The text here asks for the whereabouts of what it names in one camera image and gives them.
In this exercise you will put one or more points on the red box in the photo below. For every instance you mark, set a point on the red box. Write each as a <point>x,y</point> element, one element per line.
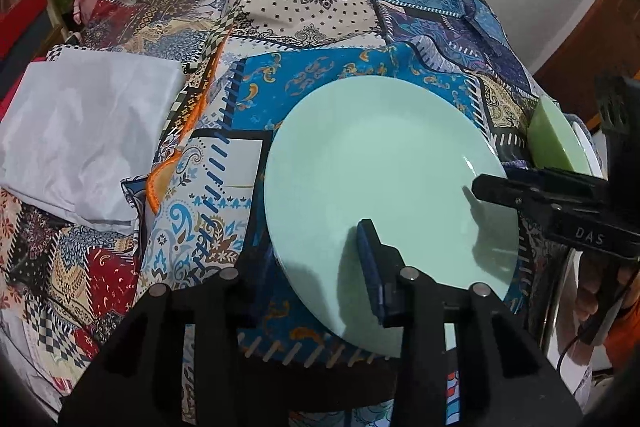
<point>25,12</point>

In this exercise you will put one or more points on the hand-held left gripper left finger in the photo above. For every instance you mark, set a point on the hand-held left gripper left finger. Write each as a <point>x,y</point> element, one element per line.
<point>227,294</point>

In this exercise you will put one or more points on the white bowl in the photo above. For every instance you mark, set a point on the white bowl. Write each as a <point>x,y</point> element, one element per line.
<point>596,152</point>

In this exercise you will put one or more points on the brown wooden door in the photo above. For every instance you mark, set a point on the brown wooden door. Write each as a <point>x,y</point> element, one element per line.
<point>600,32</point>

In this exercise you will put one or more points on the mint green bowl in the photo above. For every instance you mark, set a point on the mint green bowl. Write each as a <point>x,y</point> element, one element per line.
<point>550,137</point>

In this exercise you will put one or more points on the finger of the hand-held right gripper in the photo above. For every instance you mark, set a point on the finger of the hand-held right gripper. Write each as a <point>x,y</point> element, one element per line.
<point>500,192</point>
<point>575,187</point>

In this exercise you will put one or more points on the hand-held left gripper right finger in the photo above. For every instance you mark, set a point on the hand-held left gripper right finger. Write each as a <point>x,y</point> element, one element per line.
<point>370,267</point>

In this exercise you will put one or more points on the patchwork printed blanket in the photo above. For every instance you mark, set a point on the patchwork printed blanket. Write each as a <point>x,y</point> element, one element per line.
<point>320,7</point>

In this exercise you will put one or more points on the mint green plate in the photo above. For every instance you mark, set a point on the mint green plate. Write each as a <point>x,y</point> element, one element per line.
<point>380,167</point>

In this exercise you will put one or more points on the white folded cloth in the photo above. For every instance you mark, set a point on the white folded cloth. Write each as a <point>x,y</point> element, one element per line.
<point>85,132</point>

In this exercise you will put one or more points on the person's right hand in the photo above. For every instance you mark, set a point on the person's right hand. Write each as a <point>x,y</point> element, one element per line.
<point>590,292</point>

